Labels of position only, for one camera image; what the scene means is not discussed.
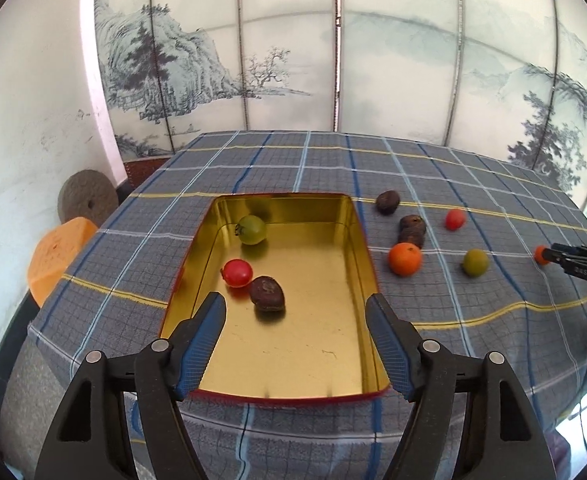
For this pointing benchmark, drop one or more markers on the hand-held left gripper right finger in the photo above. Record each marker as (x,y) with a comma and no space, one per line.
(388,340)

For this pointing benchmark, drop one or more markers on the grey round millstone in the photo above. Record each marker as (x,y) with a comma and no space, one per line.
(85,200)

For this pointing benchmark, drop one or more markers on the smooth green fruit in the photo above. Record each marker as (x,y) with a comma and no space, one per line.
(475,262)

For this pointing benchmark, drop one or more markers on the gold metal tin tray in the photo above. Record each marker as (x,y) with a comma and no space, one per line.
(298,310)

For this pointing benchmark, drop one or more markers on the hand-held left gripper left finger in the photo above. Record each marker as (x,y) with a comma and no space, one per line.
(203,345)

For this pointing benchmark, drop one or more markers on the red cherry tomato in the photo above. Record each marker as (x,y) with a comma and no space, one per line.
(455,219)
(237,273)

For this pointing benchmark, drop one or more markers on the landscape painted folding screen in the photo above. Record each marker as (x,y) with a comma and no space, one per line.
(283,35)

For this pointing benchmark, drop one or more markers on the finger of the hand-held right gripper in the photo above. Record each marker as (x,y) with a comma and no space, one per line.
(576,249)
(578,266)

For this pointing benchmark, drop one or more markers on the grey plaid tablecloth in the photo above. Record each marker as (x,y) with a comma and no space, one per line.
(323,170)

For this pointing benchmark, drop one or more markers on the orange cushion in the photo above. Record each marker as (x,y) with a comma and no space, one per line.
(53,255)

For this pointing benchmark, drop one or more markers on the green tomato with stem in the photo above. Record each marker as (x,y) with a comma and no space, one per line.
(251,230)

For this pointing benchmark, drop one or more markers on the orange mandarin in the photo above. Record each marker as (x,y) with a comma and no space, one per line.
(540,255)
(405,258)

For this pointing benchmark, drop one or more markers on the brown wrinkled passion fruit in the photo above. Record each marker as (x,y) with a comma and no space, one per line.
(411,239)
(268,294)
(387,202)
(414,221)

